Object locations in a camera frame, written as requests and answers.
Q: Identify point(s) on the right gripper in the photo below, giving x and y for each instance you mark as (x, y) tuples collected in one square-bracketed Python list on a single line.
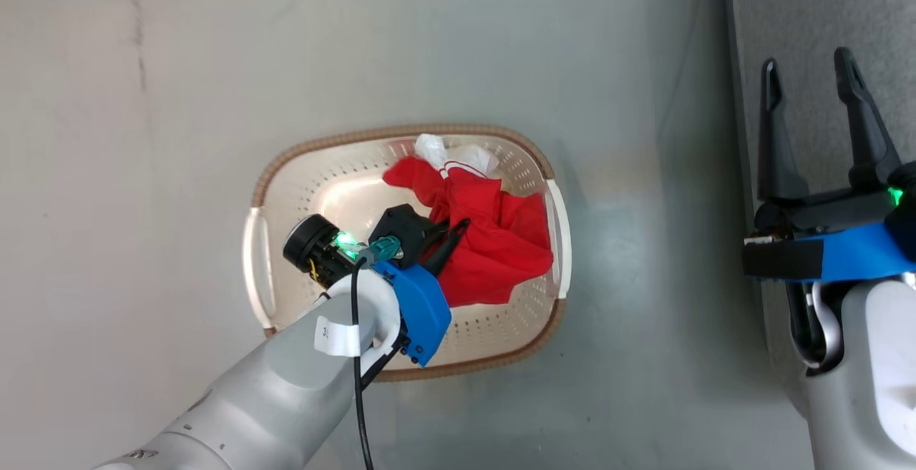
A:
[(837, 209)]

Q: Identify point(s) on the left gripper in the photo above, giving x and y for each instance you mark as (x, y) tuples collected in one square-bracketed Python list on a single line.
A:
[(315, 248)]

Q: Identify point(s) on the red and white garment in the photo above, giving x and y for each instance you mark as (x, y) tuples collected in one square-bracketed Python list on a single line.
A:
[(501, 241)]

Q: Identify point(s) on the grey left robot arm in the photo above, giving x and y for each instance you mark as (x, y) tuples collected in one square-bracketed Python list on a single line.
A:
[(272, 391)]

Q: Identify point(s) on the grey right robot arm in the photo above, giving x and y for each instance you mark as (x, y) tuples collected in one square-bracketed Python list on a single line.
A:
[(873, 384)]

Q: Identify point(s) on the cream perforated laundry basket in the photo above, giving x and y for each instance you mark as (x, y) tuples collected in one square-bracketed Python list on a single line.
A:
[(343, 184)]

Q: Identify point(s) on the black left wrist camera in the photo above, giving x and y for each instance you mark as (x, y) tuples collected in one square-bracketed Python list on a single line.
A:
[(401, 230)]

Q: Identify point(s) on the blue left camera mount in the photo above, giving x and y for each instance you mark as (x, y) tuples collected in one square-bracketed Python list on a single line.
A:
[(422, 312)]

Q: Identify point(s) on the blue black right camera mount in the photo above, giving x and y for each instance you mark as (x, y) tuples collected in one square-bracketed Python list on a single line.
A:
[(837, 255)]

